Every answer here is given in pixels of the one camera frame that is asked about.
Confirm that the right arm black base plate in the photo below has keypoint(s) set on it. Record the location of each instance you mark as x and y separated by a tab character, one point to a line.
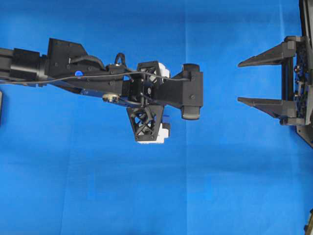
306	133

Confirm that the blue table cloth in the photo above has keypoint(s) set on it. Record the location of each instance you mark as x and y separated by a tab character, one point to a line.
69	164

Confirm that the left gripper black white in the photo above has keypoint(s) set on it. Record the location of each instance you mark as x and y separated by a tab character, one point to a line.
144	113

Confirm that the blue block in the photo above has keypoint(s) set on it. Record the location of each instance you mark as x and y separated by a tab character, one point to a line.
166	119

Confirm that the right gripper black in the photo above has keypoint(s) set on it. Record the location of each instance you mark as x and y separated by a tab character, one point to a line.
295	54

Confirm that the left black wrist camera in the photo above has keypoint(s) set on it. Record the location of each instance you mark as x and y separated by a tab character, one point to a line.
184	91

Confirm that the black aluminium frame post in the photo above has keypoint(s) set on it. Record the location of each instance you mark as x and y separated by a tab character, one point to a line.
306	17

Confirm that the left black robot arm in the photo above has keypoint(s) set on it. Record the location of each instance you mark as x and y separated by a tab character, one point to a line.
68	66

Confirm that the dark object bottom right edge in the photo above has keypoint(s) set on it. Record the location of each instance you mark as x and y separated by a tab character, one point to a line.
308	228

